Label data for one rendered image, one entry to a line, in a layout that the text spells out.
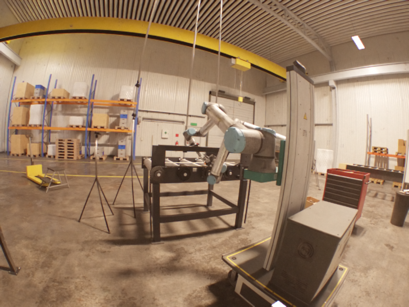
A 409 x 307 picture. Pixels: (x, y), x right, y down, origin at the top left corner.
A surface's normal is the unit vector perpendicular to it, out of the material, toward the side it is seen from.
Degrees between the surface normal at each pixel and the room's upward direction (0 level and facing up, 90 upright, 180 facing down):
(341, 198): 90
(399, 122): 90
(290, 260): 90
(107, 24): 90
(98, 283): 0
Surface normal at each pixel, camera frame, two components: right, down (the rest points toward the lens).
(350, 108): -0.90, -0.03
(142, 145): 0.43, 0.09
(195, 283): 0.07, -1.00
